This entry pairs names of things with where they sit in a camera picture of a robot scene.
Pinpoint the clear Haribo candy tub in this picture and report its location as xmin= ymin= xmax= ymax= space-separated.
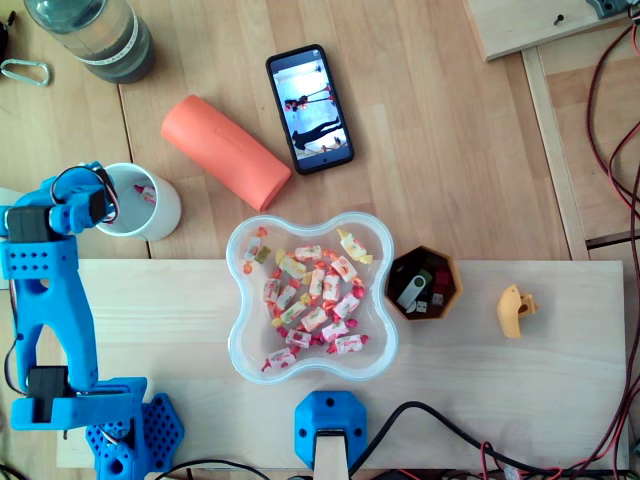
xmin=225 ymin=212 xmax=399 ymax=385

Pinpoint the white ceramic mug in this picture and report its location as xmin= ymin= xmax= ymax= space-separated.
xmin=94 ymin=162 xmax=183 ymax=243

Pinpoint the silver carabiner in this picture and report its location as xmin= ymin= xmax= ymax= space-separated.
xmin=0 ymin=58 xmax=52 ymax=88

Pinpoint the orange cylindrical case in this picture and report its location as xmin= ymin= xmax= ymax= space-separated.
xmin=160 ymin=94 xmax=292 ymax=212

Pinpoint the dark water bottle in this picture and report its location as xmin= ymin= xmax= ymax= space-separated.
xmin=22 ymin=0 xmax=156 ymax=85

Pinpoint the black smartphone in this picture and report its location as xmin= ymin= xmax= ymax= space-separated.
xmin=265 ymin=43 xmax=356 ymax=176

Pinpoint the silver swivel USB stick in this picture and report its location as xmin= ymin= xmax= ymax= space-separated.
xmin=396 ymin=273 xmax=432 ymax=314

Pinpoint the brown hexagonal cup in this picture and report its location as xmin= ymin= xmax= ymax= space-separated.
xmin=384 ymin=243 xmax=464 ymax=325

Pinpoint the large light wooden board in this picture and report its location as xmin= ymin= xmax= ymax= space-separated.
xmin=54 ymin=258 xmax=629 ymax=471

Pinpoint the yellow 3D-printed part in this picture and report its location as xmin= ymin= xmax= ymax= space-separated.
xmin=496 ymin=283 xmax=540 ymax=340

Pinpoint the small light wooden board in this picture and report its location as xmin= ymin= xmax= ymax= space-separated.
xmin=459 ymin=0 xmax=634 ymax=62

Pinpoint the grey plastic part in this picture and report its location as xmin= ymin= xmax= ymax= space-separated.
xmin=582 ymin=0 xmax=629 ymax=20

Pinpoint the thin black cable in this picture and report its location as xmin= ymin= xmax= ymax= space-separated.
xmin=164 ymin=458 xmax=281 ymax=480

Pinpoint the blue post base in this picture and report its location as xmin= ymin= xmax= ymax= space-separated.
xmin=293 ymin=390 xmax=369 ymax=471

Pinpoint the wooden camera post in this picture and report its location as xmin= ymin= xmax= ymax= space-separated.
xmin=313 ymin=429 xmax=350 ymax=480

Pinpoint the thick black cable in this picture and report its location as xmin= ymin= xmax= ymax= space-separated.
xmin=348 ymin=401 xmax=631 ymax=479

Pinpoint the thin red wire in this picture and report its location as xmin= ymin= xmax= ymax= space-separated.
xmin=478 ymin=438 xmax=566 ymax=480

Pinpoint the light wooden frame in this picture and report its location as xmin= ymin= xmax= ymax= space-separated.
xmin=519 ymin=42 xmax=640 ymax=261

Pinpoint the red black braided cable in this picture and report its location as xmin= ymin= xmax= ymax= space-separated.
xmin=583 ymin=22 xmax=640 ymax=474

